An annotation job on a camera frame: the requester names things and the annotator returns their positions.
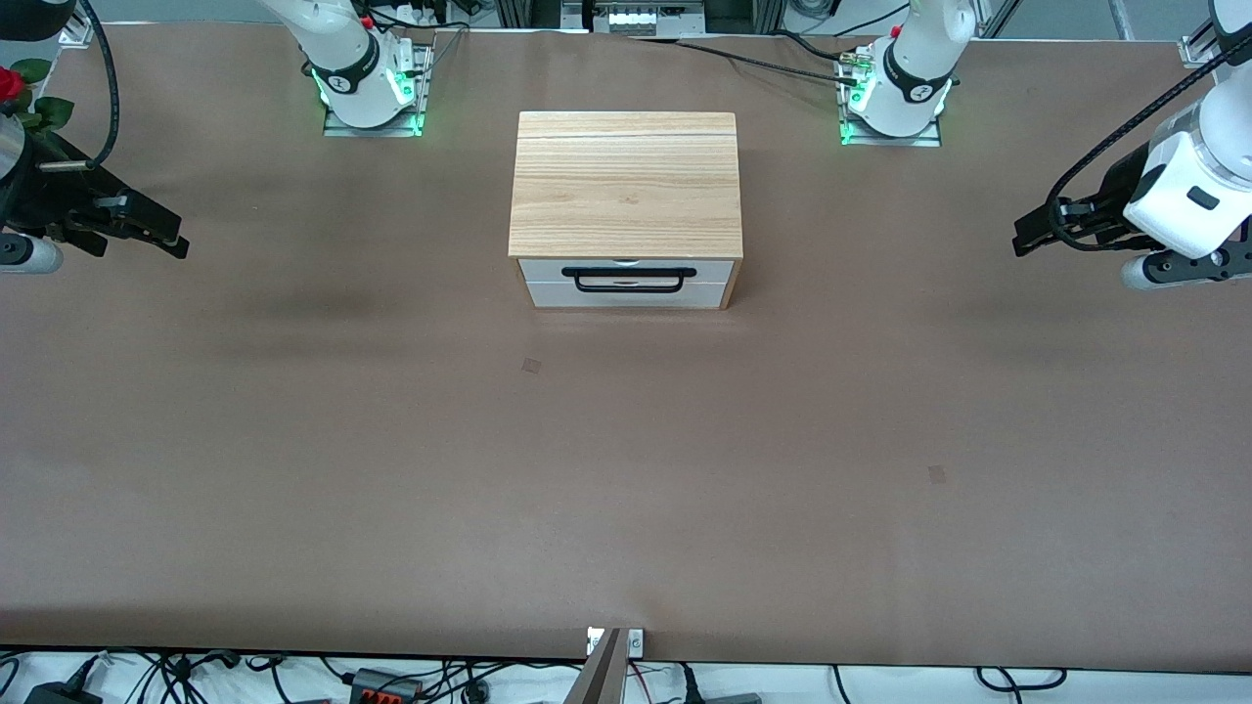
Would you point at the red rose with green leaves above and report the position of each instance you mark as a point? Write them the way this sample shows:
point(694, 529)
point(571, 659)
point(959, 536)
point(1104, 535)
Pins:
point(12, 86)

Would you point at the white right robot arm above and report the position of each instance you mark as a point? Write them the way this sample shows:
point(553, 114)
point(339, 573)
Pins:
point(352, 59)

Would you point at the brown camera post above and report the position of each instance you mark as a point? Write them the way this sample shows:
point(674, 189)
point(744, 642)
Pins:
point(602, 675)

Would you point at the brown table cover sheet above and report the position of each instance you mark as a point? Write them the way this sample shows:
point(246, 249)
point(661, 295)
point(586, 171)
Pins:
point(626, 489)

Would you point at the black box with orange levers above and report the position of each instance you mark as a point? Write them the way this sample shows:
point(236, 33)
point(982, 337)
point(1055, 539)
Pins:
point(383, 686)

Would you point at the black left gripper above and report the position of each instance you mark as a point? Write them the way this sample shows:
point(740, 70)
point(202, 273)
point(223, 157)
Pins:
point(1117, 193)

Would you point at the aluminium frame rack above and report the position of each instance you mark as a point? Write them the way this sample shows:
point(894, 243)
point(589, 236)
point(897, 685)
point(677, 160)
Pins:
point(743, 12)

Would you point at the grey flat box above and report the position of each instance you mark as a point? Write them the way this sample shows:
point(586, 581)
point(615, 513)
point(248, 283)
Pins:
point(729, 698)

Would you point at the silver post bracket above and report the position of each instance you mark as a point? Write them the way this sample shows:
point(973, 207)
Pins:
point(635, 642)

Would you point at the black power adapter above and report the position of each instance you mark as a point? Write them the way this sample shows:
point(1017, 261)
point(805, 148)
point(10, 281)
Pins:
point(59, 692)

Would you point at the light wooden drawer cabinet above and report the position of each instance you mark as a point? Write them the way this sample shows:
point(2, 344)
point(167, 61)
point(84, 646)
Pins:
point(626, 186)

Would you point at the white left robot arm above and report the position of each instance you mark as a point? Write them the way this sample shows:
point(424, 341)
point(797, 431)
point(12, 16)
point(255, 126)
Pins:
point(910, 78)

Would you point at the aluminium corner bracket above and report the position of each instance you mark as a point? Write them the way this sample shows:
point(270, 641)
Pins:
point(73, 31)
point(1198, 47)

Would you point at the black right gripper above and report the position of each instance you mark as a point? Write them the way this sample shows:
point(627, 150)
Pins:
point(39, 192)

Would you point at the white device in rack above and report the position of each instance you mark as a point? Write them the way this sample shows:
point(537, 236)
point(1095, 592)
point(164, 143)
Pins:
point(646, 16)

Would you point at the metal base plate left arm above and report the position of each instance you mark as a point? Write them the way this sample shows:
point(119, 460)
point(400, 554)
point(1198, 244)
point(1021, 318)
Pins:
point(929, 139)

